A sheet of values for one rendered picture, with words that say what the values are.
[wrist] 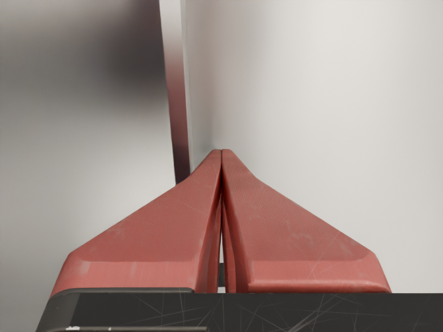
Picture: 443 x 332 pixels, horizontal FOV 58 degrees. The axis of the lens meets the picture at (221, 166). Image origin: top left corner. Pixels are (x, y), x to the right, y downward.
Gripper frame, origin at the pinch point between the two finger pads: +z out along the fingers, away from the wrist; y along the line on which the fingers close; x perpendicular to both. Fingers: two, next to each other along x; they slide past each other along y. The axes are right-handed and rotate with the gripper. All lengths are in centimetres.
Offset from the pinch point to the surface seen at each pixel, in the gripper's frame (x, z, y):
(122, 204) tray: 2.3, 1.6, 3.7
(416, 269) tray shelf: 7.1, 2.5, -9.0
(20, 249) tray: 4.5, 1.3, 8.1
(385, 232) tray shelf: 4.6, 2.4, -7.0
